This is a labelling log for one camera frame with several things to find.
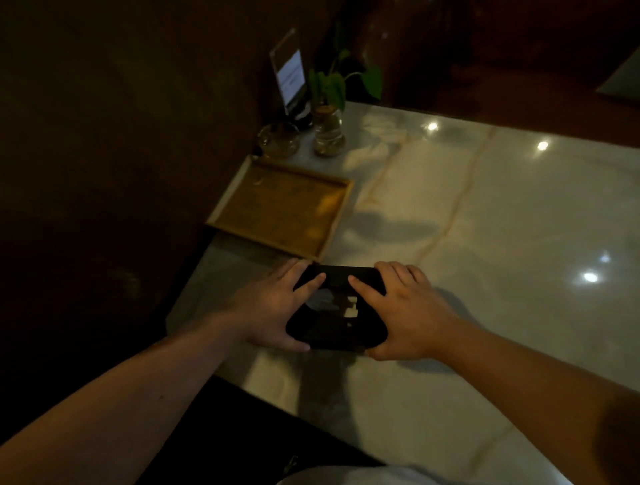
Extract glass vase with water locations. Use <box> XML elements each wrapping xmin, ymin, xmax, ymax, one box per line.
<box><xmin>312</xmin><ymin>104</ymin><xmax>347</xmax><ymax>158</ymax></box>

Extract person's right hand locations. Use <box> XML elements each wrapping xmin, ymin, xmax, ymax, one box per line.
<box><xmin>348</xmin><ymin>261</ymin><xmax>461</xmax><ymax>362</ymax></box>

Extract wooden tray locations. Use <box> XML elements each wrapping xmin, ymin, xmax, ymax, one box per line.
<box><xmin>206</xmin><ymin>155</ymin><xmax>355</xmax><ymax>262</ymax></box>

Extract person's left forearm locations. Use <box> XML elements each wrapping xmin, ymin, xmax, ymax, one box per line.
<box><xmin>0</xmin><ymin>312</ymin><xmax>251</xmax><ymax>485</ymax></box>

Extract acrylic sign stand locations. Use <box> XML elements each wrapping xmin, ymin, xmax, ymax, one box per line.
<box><xmin>269</xmin><ymin>28</ymin><xmax>310</xmax><ymax>117</ymax></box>

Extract glass ashtray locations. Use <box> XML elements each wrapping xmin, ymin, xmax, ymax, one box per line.
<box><xmin>257</xmin><ymin>121</ymin><xmax>302</xmax><ymax>160</ymax></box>

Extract dark chair seat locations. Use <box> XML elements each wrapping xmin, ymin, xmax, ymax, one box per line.
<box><xmin>135</xmin><ymin>375</ymin><xmax>386</xmax><ymax>485</ymax></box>

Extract black rectangular tray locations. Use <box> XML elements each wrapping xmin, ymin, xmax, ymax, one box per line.
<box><xmin>285</xmin><ymin>265</ymin><xmax>389</xmax><ymax>351</ymax></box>

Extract person's right forearm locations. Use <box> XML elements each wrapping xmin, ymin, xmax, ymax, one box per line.
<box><xmin>435</xmin><ymin>317</ymin><xmax>640</xmax><ymax>485</ymax></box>

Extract green leafy plant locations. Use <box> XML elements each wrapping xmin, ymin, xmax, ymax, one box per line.
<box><xmin>307</xmin><ymin>47</ymin><xmax>384</xmax><ymax>113</ymax></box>

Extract person's left hand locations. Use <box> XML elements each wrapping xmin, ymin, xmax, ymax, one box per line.
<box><xmin>226</xmin><ymin>258</ymin><xmax>327</xmax><ymax>353</ymax></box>

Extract person's white clothing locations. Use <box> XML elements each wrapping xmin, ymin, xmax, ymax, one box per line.
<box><xmin>277</xmin><ymin>465</ymin><xmax>451</xmax><ymax>485</ymax></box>

